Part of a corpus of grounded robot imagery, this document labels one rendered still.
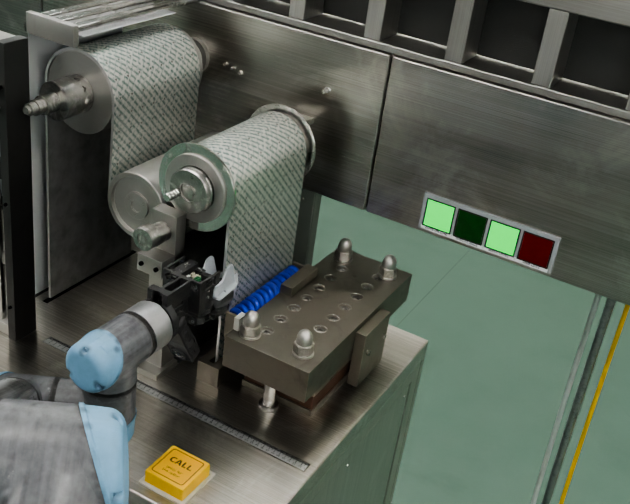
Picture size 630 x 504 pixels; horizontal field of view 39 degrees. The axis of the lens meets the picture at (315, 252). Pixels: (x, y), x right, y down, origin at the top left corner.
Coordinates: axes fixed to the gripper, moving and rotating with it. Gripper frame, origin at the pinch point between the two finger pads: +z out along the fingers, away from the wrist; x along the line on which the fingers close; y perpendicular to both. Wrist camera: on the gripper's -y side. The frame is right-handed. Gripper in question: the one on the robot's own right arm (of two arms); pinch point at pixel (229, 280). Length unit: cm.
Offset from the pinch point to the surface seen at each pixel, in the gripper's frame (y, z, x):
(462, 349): -109, 170, 0
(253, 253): 2.5, 6.6, -0.3
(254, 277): -2.9, 7.9, -0.3
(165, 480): -16.6, -29.2, -10.2
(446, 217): 9.9, 29.4, -25.4
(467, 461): -109, 113, -24
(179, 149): 21.6, -2.9, 9.6
